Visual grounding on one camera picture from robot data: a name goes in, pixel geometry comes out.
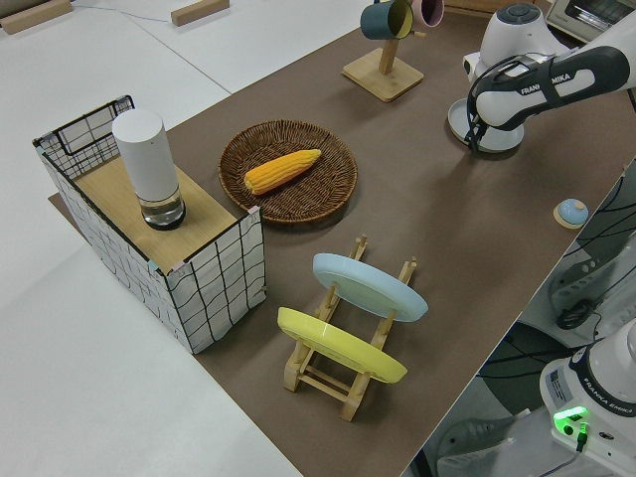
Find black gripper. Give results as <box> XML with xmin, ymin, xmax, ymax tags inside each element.
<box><xmin>465</xmin><ymin>79</ymin><xmax>489</xmax><ymax>155</ymax></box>

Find gray round plate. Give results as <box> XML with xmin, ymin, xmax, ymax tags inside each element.
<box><xmin>445</xmin><ymin>95</ymin><xmax>529</xmax><ymax>154</ymax></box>

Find light blue plate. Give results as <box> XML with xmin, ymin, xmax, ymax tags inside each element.
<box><xmin>312</xmin><ymin>251</ymin><xmax>430</xmax><ymax>325</ymax></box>

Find yellow plate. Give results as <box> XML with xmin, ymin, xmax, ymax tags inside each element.
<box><xmin>275</xmin><ymin>306</ymin><xmax>409</xmax><ymax>386</ymax></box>

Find wooden plate rack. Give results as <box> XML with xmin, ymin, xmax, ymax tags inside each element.
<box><xmin>282</xmin><ymin>235</ymin><xmax>419</xmax><ymax>424</ymax></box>

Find brown table mat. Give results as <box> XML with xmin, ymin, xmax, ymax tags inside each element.
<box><xmin>48</xmin><ymin>0</ymin><xmax>636</xmax><ymax>477</ymax></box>

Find wooden mug stand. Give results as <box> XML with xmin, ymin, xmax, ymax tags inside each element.
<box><xmin>341</xmin><ymin>29</ymin><xmax>426</xmax><ymax>104</ymax></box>

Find pink mug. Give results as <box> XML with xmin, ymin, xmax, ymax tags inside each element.
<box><xmin>413</xmin><ymin>0</ymin><xmax>446</xmax><ymax>27</ymax></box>

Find blue bell on wooden base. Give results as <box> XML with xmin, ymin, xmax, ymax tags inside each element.
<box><xmin>553</xmin><ymin>197</ymin><xmax>591</xmax><ymax>231</ymax></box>

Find dark teal mug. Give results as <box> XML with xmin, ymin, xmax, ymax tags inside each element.
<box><xmin>359</xmin><ymin>0</ymin><xmax>398</xmax><ymax>42</ymax></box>

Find white toaster oven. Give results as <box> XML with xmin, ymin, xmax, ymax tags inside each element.
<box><xmin>546</xmin><ymin>0</ymin><xmax>636</xmax><ymax>45</ymax></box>

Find brown wicker basket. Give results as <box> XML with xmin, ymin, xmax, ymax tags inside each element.
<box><xmin>218</xmin><ymin>118</ymin><xmax>360</xmax><ymax>232</ymax></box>

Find yellow corn cob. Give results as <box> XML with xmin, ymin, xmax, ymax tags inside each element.
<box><xmin>242</xmin><ymin>147</ymin><xmax>323</xmax><ymax>197</ymax></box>

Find light wooden block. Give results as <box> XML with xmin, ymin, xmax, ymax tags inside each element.
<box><xmin>170</xmin><ymin>0</ymin><xmax>232</xmax><ymax>28</ymax></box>
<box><xmin>0</xmin><ymin>0</ymin><xmax>72</xmax><ymax>36</ymax></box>

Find white grid-patterned box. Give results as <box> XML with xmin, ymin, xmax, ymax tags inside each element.
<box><xmin>32</xmin><ymin>93</ymin><xmax>268</xmax><ymax>357</ymax></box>

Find white cylinder with glass base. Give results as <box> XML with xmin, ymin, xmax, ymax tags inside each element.
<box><xmin>110</xmin><ymin>108</ymin><xmax>188</xmax><ymax>232</ymax></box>

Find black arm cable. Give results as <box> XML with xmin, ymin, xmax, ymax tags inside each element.
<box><xmin>466</xmin><ymin>53</ymin><xmax>560</xmax><ymax>103</ymax></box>

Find black cable bundle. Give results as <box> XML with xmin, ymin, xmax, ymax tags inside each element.
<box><xmin>555</xmin><ymin>296</ymin><xmax>605</xmax><ymax>332</ymax></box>

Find thin gray cable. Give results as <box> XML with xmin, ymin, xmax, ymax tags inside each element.
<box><xmin>73</xmin><ymin>0</ymin><xmax>171</xmax><ymax>24</ymax></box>

